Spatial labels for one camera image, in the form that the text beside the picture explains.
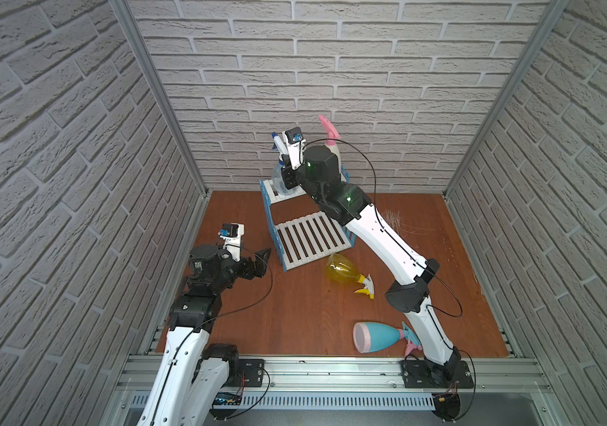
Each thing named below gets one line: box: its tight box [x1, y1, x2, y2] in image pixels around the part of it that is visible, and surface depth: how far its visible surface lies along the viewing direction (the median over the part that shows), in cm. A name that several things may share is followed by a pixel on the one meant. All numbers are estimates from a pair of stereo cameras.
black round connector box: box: [431, 392, 461, 421], surface depth 72 cm
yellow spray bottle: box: [324, 252, 376, 300], surface depth 92 cm
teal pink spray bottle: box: [352, 321, 424, 357], surface depth 77 cm
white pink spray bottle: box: [319, 114, 344, 187], surface depth 75 cm
